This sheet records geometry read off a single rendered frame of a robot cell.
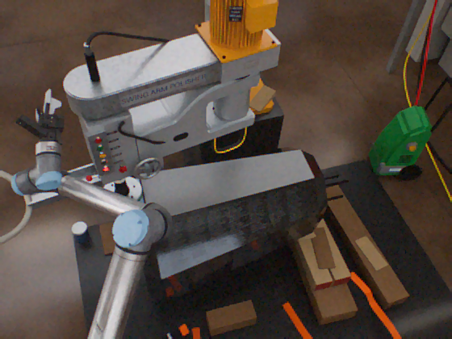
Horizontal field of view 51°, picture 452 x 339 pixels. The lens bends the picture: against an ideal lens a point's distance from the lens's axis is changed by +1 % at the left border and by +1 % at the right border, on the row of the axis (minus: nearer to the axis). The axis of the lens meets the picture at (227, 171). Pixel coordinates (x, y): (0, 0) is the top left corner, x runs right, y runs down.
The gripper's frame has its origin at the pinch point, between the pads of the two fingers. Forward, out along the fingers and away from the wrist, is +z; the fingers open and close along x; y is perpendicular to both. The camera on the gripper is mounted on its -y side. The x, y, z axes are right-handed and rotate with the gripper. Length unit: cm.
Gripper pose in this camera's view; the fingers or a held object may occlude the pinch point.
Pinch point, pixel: (42, 97)
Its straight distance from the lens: 202.1
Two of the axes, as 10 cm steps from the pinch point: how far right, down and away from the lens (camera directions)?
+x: 5.8, -3.5, -7.4
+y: 8.0, 0.9, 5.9
